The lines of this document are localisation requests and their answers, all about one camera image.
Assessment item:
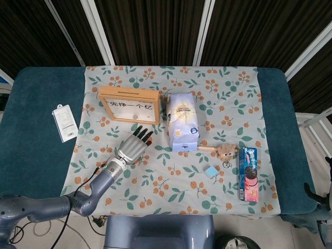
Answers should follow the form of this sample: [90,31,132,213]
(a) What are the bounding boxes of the white metal rack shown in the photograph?
[295,108,332,156]

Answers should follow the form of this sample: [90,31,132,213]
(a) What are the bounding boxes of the beige floor cable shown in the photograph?
[32,220,54,237]

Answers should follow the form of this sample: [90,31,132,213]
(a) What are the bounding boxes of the floral leaf print tablecloth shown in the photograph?
[56,65,282,216]

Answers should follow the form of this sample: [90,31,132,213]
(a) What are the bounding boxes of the furry brown keychain toy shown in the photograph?
[216,144,238,170]

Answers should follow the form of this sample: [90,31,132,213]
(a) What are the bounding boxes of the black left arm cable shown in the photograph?
[50,164,107,249]

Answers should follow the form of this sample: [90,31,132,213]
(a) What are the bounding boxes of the black waste bin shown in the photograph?
[217,234,261,249]

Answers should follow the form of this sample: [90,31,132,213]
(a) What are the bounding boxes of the white partition frame post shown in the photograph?
[192,0,216,66]
[79,0,115,66]
[44,0,87,67]
[284,23,332,81]

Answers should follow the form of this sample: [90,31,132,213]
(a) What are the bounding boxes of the light blue cube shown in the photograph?
[204,165,218,179]

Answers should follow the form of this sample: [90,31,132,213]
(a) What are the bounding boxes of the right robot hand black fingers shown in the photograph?
[303,156,332,211]

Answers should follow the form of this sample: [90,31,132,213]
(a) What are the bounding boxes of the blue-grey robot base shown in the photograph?
[103,214,215,249]

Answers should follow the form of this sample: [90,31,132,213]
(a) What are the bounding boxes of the black power plug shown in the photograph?
[87,215,107,236]

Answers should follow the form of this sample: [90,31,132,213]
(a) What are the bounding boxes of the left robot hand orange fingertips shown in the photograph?
[116,125,154,166]

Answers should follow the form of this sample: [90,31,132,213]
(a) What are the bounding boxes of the white blue board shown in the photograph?
[0,68,14,90]

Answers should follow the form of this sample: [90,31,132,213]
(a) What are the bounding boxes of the white flat plastic package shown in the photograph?
[51,104,78,143]

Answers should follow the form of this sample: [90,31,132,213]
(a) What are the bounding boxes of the teal velvet table cover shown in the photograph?
[0,66,320,231]

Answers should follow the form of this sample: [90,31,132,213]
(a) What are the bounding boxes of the wooden box with characters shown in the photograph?
[98,86,162,126]

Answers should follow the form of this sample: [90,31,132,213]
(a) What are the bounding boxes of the black floor cable bundle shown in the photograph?
[7,223,28,246]

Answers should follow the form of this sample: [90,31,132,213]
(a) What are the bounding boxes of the lavender paper flour bag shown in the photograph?
[165,92,200,153]

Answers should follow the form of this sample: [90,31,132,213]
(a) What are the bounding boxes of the blue pink cookie box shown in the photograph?
[238,147,259,202]

